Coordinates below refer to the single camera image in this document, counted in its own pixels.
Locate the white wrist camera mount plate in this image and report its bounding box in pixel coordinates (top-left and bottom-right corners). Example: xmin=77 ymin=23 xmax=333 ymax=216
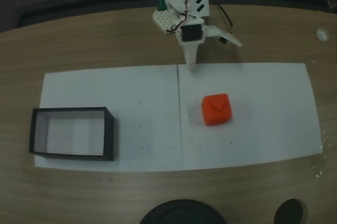
xmin=205 ymin=25 xmax=243 ymax=48

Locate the orange cube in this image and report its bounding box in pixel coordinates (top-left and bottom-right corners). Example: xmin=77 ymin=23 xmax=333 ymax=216
xmin=201 ymin=93 xmax=234 ymax=127

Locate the black open box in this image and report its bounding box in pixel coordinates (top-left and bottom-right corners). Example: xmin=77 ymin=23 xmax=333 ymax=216
xmin=28 ymin=107 xmax=116 ymax=161

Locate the small white round cap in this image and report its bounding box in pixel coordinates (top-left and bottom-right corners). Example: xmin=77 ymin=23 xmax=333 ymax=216
xmin=315 ymin=27 xmax=329 ymax=42

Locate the black camera cable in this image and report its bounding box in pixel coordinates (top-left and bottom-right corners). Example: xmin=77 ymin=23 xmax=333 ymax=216
xmin=210 ymin=0 xmax=235 ymax=45

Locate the black round lamp stand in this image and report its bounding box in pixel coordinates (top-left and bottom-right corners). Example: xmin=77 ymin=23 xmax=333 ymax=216
xmin=138 ymin=199 xmax=226 ymax=224

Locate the white paper sheet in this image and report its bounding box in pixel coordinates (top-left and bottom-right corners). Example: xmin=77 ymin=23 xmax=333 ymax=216
xmin=35 ymin=65 xmax=185 ymax=174
xmin=177 ymin=63 xmax=324 ymax=171

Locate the round table cable hole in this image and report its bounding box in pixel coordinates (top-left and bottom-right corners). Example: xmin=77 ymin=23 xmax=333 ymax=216
xmin=273 ymin=199 xmax=308 ymax=224

